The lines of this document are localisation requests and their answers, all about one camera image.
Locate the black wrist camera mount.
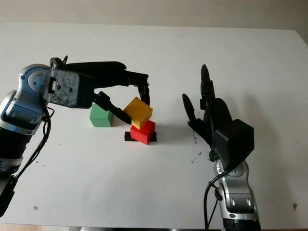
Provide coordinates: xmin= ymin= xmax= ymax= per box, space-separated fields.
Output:
xmin=214 ymin=118 xmax=255 ymax=170
xmin=42 ymin=68 xmax=95 ymax=109

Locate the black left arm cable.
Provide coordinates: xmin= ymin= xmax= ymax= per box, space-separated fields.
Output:
xmin=13 ymin=55 xmax=70 ymax=179

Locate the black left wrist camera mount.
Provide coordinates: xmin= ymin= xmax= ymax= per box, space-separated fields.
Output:
xmin=42 ymin=68 xmax=95 ymax=109

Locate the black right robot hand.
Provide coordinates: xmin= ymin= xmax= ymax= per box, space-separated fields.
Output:
xmin=182 ymin=64 xmax=234 ymax=159

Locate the yellow wooden block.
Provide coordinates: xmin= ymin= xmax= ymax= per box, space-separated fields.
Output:
xmin=123 ymin=96 xmax=154 ymax=130

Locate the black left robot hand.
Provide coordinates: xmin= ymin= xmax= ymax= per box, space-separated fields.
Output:
xmin=64 ymin=61 xmax=152 ymax=126

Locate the green wooden block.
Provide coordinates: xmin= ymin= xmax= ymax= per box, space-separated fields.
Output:
xmin=89 ymin=103 xmax=114 ymax=128

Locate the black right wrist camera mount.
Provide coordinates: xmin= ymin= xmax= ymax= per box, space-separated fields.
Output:
xmin=214 ymin=118 xmax=255 ymax=170

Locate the red wooden block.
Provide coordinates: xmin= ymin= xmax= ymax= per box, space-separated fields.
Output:
xmin=130 ymin=120 xmax=156 ymax=146

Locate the black tape mark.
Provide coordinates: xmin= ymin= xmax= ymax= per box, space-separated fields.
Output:
xmin=124 ymin=131 xmax=157 ymax=142

